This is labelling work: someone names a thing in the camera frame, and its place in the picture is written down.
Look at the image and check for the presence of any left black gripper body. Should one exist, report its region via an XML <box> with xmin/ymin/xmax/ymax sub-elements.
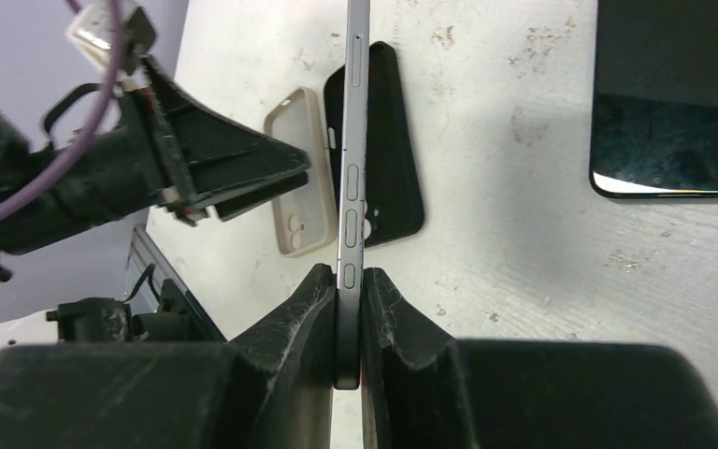
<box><xmin>114</xmin><ymin>55</ymin><xmax>210</xmax><ymax>226</ymax></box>

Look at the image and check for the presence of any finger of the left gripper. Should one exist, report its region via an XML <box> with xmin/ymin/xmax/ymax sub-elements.
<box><xmin>148</xmin><ymin>58</ymin><xmax>312</xmax><ymax>206</ymax></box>
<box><xmin>214</xmin><ymin>172</ymin><xmax>309</xmax><ymax>222</ymax></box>

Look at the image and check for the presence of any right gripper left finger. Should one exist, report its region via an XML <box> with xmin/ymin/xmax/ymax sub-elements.
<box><xmin>0</xmin><ymin>264</ymin><xmax>335</xmax><ymax>448</ymax></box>

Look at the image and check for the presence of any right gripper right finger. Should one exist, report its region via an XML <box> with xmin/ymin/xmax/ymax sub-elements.
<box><xmin>362</xmin><ymin>268</ymin><xmax>718</xmax><ymax>448</ymax></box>

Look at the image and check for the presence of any beige phone case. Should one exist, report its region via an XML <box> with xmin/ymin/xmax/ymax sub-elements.
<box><xmin>263</xmin><ymin>86</ymin><xmax>338</xmax><ymax>259</ymax></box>

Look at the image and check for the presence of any black phone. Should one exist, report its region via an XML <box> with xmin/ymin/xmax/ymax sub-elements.
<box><xmin>589</xmin><ymin>0</ymin><xmax>718</xmax><ymax>199</ymax></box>
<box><xmin>334</xmin><ymin>0</ymin><xmax>371</xmax><ymax>390</ymax></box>

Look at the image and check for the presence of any black phone case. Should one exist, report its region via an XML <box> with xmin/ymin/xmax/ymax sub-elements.
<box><xmin>323</xmin><ymin>40</ymin><xmax>426</xmax><ymax>251</ymax></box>

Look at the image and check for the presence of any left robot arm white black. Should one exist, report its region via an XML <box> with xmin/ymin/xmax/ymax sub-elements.
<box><xmin>0</xmin><ymin>55</ymin><xmax>310</xmax><ymax>283</ymax></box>

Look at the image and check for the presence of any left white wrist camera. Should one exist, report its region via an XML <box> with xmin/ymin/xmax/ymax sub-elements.
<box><xmin>65</xmin><ymin>1</ymin><xmax>157</xmax><ymax>78</ymax></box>

